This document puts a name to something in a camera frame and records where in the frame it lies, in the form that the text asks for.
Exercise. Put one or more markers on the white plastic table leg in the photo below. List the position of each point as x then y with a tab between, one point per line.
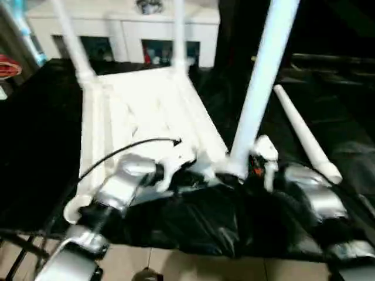
73	41
304	137
263	76
179	35

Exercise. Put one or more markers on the white plastic table top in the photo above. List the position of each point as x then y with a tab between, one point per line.
135	111

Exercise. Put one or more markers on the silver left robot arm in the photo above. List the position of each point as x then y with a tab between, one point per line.
120	187

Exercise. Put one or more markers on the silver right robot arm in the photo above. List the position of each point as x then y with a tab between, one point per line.
316	199

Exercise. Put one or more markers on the black mat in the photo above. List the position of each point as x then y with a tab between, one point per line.
193	222

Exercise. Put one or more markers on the grey robot foot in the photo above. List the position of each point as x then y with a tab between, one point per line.
147	275

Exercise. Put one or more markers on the white cabinet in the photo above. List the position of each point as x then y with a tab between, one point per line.
117	26

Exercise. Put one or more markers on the grey object on cabinet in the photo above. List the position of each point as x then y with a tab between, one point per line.
149	5

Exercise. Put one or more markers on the light blue plastic pack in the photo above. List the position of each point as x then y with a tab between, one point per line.
17	29

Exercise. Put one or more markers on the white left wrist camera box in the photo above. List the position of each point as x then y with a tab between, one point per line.
179	158

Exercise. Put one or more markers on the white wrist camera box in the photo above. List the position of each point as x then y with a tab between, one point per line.
179	158
266	149

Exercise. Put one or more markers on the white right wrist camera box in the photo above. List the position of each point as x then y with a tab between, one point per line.
266	149

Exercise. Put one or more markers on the black folding table frame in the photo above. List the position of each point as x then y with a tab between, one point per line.
20	257

